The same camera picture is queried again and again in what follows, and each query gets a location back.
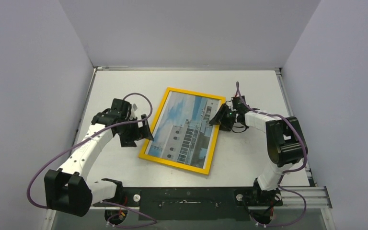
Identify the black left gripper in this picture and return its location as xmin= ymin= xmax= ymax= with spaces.
xmin=117 ymin=115 xmax=153 ymax=147

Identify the sky and building photo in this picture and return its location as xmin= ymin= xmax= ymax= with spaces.
xmin=147 ymin=91 xmax=221 ymax=170

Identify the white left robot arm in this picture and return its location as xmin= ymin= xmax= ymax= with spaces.
xmin=44 ymin=99 xmax=154 ymax=217

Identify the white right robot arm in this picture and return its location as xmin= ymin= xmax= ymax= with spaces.
xmin=209 ymin=96 xmax=308 ymax=206

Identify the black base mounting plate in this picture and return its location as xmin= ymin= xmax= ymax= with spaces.
xmin=93 ymin=186 xmax=283 ymax=221

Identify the aluminium rail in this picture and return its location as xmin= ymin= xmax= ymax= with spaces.
xmin=46 ymin=186 xmax=333 ymax=210

